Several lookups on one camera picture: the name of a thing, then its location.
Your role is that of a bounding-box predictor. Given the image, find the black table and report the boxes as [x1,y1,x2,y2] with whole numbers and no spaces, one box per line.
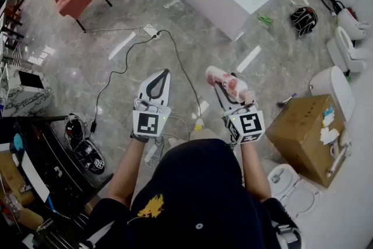
[0,115,114,249]

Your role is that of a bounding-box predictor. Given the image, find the blue-handled brush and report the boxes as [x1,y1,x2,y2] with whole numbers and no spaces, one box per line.
[276,92,298,109]

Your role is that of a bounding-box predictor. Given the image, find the green plastic clips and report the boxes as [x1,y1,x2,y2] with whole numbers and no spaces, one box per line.
[256,13,273,26]

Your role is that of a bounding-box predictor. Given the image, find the white tube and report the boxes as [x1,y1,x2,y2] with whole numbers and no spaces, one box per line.
[326,146,349,179]

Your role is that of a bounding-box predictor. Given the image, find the black metal chair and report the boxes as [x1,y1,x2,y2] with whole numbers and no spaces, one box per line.
[75,0,114,33]

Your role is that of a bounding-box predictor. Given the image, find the long white power strip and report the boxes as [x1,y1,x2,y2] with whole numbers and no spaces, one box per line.
[144,143,159,163]

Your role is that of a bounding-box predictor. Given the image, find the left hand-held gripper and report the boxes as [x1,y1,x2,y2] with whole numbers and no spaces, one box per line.
[132,68,173,138]

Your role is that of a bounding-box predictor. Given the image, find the black cable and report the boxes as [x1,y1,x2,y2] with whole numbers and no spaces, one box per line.
[159,29,203,118]
[92,36,157,126]

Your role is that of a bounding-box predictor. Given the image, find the dark metal rack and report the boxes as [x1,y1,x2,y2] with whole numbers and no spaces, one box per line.
[0,0,29,68]

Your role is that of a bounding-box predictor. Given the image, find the person's left forearm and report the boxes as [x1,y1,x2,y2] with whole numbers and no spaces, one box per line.
[107,136,151,209]

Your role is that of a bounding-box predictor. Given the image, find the white floral lotion bottle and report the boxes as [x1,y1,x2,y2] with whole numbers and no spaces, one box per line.
[205,65,257,105]

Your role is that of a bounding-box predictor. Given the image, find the black equipment with cables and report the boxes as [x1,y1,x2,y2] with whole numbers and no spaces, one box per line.
[64,113,107,176]

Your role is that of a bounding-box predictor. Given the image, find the blue crumpled glove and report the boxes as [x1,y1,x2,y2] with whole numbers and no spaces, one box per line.
[322,104,336,120]

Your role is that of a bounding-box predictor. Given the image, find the white rounded toilet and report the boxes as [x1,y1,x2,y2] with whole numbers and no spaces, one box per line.
[337,8,370,40]

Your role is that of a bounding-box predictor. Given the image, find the square white power strip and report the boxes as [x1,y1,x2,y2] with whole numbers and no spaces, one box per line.
[144,24,163,41]

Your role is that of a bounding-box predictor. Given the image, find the black striped bag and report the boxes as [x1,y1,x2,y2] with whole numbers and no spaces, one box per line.
[290,6,318,38]

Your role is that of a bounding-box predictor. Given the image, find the marble pattern cabinet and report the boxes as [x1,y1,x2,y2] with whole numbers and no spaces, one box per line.
[2,65,55,118]

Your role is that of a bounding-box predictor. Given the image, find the white crumpled paper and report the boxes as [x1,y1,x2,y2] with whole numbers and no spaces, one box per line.
[319,125,341,145]

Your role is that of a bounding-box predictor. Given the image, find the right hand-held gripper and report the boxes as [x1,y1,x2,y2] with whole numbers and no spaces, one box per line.
[214,82,266,145]

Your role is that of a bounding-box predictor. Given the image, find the large closed cardboard box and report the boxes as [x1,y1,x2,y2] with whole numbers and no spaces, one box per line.
[265,94,347,189]

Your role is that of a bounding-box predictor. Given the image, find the black hose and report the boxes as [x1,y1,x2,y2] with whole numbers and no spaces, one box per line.
[316,0,345,14]

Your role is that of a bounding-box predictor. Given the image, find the black cap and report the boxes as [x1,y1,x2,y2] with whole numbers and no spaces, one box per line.
[127,138,275,249]

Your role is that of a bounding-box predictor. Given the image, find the black tablet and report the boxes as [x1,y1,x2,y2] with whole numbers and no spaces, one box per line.
[17,69,45,90]

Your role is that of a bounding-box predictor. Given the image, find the person's right forearm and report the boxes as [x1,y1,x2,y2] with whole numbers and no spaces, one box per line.
[240,141,273,204]

